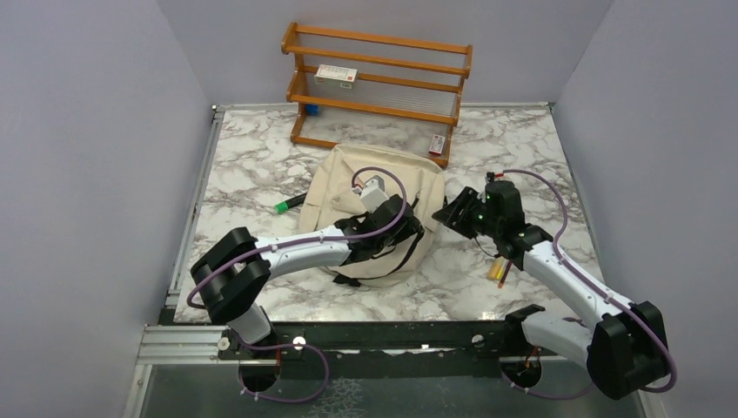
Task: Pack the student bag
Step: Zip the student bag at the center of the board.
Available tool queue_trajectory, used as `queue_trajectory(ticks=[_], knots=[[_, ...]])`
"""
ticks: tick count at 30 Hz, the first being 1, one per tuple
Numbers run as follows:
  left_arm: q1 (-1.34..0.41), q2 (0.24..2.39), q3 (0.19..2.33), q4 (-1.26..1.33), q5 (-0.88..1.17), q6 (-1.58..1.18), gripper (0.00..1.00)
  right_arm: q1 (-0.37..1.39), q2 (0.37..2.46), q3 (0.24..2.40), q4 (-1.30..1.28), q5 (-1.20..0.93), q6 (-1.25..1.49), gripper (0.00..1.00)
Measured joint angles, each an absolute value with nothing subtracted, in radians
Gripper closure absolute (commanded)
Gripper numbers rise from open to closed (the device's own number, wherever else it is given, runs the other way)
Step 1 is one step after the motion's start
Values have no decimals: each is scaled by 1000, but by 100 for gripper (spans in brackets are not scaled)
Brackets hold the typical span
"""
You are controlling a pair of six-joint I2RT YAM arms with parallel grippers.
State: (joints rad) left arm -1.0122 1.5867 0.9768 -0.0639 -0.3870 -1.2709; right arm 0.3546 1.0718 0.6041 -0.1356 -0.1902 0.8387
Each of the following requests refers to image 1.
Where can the orange wooden shelf rack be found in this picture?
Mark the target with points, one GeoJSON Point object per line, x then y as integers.
{"type": "Point", "coordinates": [399, 78]}

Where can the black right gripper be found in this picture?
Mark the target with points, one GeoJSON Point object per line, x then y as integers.
{"type": "Point", "coordinates": [466, 199]}

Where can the green black highlighter marker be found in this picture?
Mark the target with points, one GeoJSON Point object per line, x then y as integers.
{"type": "Point", "coordinates": [290, 203]}

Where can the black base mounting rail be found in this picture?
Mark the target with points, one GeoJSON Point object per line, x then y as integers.
{"type": "Point", "coordinates": [378, 350]}

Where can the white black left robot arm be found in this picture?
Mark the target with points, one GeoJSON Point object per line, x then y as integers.
{"type": "Point", "coordinates": [231, 275]}

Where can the white red box on shelf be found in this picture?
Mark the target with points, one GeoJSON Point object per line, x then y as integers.
{"type": "Point", "coordinates": [335, 76]}

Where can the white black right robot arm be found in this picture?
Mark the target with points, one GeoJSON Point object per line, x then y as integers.
{"type": "Point", "coordinates": [622, 345]}

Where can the cream canvas student bag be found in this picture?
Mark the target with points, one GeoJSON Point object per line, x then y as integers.
{"type": "Point", "coordinates": [419, 181]}

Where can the small blue item on shelf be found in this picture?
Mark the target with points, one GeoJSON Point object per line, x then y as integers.
{"type": "Point", "coordinates": [312, 110]}

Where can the small red white card box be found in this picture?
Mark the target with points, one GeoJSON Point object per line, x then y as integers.
{"type": "Point", "coordinates": [437, 145]}

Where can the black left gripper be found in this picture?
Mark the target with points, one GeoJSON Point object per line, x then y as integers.
{"type": "Point", "coordinates": [410, 227]}

